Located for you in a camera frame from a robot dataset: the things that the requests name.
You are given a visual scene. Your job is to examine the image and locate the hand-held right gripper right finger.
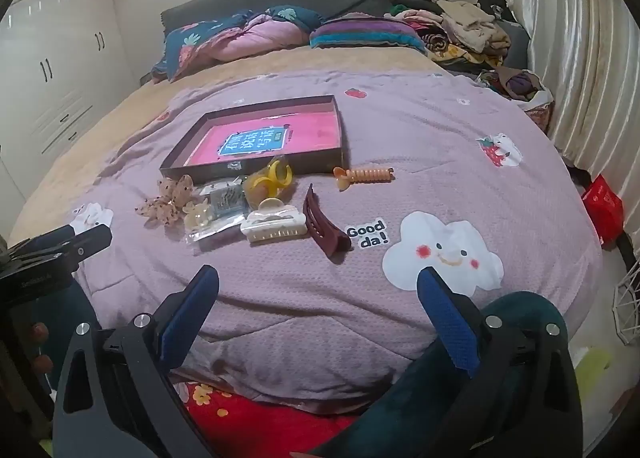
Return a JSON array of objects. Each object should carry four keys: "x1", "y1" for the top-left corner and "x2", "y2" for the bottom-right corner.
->
[{"x1": 417, "y1": 267, "x2": 586, "y2": 458}]

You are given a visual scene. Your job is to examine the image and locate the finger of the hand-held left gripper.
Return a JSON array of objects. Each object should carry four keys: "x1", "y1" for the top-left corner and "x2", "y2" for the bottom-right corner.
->
[
  {"x1": 50, "y1": 227, "x2": 114, "y2": 264},
  {"x1": 10, "y1": 225, "x2": 77, "y2": 252}
]

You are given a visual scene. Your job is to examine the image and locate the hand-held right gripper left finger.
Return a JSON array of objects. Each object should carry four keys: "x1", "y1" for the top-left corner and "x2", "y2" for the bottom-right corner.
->
[{"x1": 50, "y1": 264, "x2": 221, "y2": 458}]

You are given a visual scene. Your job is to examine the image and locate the brown dotted bear hair bow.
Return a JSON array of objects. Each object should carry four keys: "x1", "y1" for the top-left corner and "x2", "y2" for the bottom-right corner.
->
[{"x1": 134, "y1": 174, "x2": 197, "y2": 226}]

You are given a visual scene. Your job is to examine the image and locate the yellow hoop earrings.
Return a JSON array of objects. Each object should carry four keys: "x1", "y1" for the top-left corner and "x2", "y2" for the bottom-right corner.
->
[{"x1": 243, "y1": 155, "x2": 296, "y2": 206}]

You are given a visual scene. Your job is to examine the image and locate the maroon hair claw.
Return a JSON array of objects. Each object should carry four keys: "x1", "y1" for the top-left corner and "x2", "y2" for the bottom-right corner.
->
[{"x1": 302, "y1": 183, "x2": 353, "y2": 260}]

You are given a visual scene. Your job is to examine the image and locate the brown tray with pink bottom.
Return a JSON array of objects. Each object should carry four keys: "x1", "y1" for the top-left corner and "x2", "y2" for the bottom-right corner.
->
[{"x1": 159, "y1": 95, "x2": 346, "y2": 185}]

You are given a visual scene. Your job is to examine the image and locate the person's left hand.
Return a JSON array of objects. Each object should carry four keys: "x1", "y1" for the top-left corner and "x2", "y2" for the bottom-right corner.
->
[{"x1": 27, "y1": 321, "x2": 55, "y2": 376}]

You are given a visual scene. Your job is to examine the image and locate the cream flower clip packet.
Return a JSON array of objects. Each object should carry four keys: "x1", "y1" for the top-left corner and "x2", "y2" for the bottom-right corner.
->
[{"x1": 182, "y1": 203, "x2": 246, "y2": 246}]

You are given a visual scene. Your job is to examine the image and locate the person's right leg teal pants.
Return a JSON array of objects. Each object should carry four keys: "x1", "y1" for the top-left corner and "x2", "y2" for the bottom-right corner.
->
[{"x1": 310, "y1": 291, "x2": 571, "y2": 458}]

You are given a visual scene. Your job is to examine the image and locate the grey hair clip packet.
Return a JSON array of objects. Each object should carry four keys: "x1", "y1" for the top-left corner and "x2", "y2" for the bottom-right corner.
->
[{"x1": 202, "y1": 179, "x2": 249, "y2": 221}]

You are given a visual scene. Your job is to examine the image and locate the cream white hair claw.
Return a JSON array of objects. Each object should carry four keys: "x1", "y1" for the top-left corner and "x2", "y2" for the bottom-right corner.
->
[{"x1": 240, "y1": 198, "x2": 307, "y2": 244}]

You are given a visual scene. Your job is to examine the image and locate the bed with tan sheet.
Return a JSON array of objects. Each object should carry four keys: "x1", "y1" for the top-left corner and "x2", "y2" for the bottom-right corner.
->
[{"x1": 7, "y1": 46, "x2": 451, "y2": 249}]

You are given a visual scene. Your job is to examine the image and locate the red floral blanket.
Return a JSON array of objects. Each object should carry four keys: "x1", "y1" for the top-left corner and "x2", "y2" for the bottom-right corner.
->
[{"x1": 172, "y1": 378, "x2": 361, "y2": 458}]

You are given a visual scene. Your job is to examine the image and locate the orange spiral hair clip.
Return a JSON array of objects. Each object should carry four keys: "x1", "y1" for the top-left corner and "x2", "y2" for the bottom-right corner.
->
[{"x1": 332, "y1": 165, "x2": 396, "y2": 191}]

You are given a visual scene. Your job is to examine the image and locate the white wardrobe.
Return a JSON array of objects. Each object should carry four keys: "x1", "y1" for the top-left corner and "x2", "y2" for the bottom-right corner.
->
[{"x1": 0, "y1": 0, "x2": 136, "y2": 209}]

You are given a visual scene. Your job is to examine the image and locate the red plastic bag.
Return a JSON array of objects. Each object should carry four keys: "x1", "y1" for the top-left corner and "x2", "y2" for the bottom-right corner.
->
[{"x1": 580, "y1": 174, "x2": 626, "y2": 246}]

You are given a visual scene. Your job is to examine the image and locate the bag full of clothes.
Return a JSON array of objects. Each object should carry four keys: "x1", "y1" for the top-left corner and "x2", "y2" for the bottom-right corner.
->
[{"x1": 475, "y1": 66, "x2": 556, "y2": 131}]

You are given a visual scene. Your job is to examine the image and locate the blue and pink floral quilt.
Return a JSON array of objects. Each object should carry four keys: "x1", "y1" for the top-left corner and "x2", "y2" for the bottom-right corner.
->
[{"x1": 150, "y1": 6, "x2": 326, "y2": 84}]

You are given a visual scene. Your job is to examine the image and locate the cream satin curtain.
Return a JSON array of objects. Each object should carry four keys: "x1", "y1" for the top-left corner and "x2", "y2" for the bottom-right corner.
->
[{"x1": 505, "y1": 0, "x2": 640, "y2": 199}]

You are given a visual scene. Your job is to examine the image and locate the pile of folded clothes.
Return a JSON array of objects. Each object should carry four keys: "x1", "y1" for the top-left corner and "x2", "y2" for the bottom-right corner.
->
[{"x1": 385, "y1": 0, "x2": 531, "y2": 72}]

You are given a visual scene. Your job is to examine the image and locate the striped purple pillow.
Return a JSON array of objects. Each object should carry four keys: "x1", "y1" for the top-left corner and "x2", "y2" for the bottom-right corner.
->
[{"x1": 309, "y1": 13, "x2": 428, "y2": 55}]

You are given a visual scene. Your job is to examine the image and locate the black bag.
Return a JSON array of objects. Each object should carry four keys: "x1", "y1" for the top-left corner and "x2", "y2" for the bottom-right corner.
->
[{"x1": 477, "y1": 0, "x2": 516, "y2": 22}]

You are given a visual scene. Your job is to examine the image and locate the white wire basket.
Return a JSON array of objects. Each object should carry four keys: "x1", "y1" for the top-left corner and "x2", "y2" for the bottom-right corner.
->
[{"x1": 600, "y1": 263, "x2": 640, "y2": 354}]

